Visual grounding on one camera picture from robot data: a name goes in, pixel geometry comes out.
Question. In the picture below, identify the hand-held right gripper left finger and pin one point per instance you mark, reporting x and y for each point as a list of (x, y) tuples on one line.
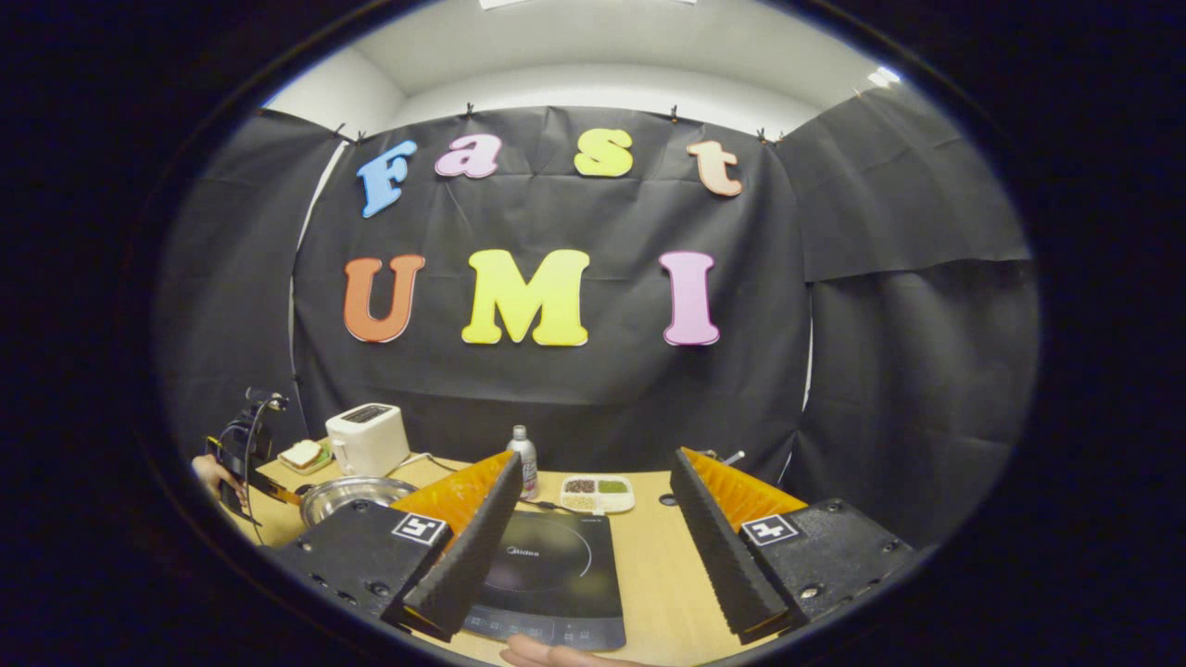
[(471, 556)]

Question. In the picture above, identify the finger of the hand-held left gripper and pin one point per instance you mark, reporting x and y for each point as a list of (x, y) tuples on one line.
[(278, 491)]

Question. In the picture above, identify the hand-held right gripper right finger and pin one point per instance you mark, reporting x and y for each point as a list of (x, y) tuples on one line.
[(715, 548)]

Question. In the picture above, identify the stainless steel pot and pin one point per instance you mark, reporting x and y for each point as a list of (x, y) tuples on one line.
[(357, 496)]

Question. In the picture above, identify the black induction cooktop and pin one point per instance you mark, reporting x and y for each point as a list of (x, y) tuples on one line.
[(556, 567)]

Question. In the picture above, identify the bread slice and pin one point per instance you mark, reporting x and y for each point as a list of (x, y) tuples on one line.
[(301, 453)]

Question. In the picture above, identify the small green plate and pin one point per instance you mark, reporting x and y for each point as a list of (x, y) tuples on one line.
[(324, 459)]

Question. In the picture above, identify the white toaster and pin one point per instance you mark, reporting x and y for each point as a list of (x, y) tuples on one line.
[(366, 440)]

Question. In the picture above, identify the silver drink bottle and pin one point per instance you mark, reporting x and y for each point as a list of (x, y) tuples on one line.
[(525, 454)]

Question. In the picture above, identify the white divided dish of beans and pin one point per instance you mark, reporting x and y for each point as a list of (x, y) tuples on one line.
[(598, 493)]

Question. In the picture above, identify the black backdrop cloth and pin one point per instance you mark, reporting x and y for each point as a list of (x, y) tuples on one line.
[(593, 389)]

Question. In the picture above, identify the small ceiling light panel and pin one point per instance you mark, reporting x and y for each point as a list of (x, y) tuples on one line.
[(885, 77)]

